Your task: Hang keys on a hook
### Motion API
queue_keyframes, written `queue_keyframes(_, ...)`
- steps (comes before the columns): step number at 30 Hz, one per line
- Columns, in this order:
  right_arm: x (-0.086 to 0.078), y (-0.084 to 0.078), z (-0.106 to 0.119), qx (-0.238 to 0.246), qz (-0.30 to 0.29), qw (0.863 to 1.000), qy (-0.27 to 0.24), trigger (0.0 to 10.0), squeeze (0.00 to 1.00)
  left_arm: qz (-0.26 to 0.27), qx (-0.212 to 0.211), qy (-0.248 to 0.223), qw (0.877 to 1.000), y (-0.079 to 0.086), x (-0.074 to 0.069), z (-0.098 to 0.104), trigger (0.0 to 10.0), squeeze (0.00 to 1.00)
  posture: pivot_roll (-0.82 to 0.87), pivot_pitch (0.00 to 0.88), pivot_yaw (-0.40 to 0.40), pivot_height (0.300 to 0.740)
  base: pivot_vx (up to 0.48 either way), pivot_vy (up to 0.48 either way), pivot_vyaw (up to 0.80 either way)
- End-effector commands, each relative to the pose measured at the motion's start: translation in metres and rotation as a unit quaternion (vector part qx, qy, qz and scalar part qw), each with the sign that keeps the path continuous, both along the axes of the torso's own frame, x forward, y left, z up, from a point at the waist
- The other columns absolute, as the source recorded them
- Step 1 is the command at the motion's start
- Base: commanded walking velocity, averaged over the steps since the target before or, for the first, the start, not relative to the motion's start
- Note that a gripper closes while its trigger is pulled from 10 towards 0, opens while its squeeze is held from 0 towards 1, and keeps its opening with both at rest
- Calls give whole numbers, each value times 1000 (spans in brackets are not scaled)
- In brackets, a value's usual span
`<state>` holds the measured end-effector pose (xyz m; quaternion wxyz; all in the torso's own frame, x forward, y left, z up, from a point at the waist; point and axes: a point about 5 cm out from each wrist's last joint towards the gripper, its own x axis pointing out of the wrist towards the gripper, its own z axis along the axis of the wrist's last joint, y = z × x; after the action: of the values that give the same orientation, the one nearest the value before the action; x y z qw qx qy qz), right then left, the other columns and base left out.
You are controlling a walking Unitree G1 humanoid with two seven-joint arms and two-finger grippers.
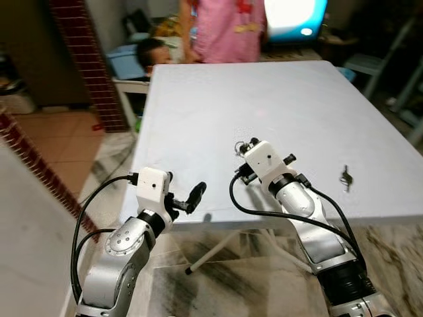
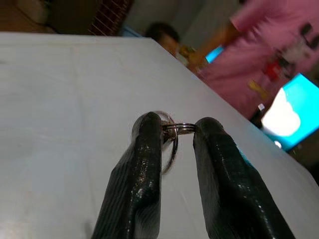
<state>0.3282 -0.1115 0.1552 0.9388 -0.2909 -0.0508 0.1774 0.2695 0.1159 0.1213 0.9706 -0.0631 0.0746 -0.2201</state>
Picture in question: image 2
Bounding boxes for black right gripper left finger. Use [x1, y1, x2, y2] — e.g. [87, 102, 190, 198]
[91, 111, 163, 239]

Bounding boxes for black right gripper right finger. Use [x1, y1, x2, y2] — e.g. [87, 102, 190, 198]
[192, 117, 297, 239]

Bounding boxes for silver key ring with keys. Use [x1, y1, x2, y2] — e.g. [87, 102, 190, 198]
[132, 111, 197, 176]

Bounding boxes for large cyan white screen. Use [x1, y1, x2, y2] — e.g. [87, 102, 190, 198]
[261, 73, 319, 152]

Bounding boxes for small cyan lit screen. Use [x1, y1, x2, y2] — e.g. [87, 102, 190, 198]
[205, 44, 225, 64]

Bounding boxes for person in pink shirt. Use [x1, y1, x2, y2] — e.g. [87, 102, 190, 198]
[199, 0, 319, 120]

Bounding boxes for dark haired person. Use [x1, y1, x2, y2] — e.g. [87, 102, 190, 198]
[146, 21, 200, 73]

